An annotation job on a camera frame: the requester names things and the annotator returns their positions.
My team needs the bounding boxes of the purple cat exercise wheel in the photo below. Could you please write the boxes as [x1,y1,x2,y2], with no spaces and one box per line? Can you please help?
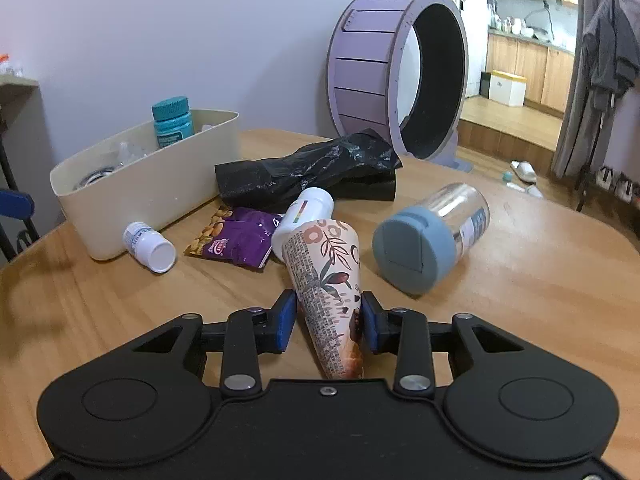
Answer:
[327,0,476,173]

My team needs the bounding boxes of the tall white pill bottle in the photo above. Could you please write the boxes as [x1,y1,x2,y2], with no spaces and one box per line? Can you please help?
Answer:
[271,187,335,263]

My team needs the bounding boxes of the cream plastic container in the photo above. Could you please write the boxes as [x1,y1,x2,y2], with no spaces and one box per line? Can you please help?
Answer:
[49,109,241,262]

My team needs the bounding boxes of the grey curtain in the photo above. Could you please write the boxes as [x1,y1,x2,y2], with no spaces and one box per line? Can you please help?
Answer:
[550,0,608,178]

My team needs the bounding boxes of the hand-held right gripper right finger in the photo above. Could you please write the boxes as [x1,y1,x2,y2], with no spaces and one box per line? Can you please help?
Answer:
[361,290,526,402]

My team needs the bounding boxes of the teal plastic bottle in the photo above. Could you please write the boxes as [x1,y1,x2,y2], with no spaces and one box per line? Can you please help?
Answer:
[151,96,196,150]

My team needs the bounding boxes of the small white pill bottle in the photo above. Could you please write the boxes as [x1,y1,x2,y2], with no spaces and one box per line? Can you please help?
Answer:
[123,221,177,274]

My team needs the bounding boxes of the purple snack packet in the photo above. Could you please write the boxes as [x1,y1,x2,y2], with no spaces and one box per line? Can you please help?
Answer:
[184,206,286,268]

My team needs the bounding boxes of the metal clothes rack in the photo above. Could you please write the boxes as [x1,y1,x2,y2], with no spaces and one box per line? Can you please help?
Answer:
[575,0,640,211]

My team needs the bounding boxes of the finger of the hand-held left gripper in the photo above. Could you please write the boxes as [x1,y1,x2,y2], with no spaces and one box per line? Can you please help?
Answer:
[0,187,36,222]

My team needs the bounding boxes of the pile of kitchen dishes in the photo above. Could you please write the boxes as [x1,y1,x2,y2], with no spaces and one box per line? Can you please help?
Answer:
[490,2,551,41]

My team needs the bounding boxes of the patterned paper cone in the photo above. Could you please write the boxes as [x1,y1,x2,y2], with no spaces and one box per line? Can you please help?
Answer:
[281,217,366,381]

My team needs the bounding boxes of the grey hanging clothes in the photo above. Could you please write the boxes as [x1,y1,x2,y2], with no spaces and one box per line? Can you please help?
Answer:
[582,0,640,111]

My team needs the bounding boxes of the wooden kitchen base cabinets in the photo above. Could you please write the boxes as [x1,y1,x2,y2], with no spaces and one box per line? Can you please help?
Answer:
[487,30,576,111]

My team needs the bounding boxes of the row of shoes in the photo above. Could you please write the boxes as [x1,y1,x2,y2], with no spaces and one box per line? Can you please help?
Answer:
[597,165,635,197]

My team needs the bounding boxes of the white foam box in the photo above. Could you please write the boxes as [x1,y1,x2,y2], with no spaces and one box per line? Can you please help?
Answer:
[487,71,527,107]

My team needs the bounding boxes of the black plastic bag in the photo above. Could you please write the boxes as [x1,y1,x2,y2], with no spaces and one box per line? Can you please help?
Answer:
[215,129,403,210]

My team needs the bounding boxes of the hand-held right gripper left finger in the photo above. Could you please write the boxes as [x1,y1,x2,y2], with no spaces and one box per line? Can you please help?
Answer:
[127,288,298,401]

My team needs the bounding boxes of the glass jar grey-blue lid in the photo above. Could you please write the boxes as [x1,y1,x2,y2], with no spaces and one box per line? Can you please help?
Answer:
[372,182,491,296]

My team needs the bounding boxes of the wooden side shelf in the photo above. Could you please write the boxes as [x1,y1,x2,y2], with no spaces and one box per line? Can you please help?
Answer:
[0,74,40,106]

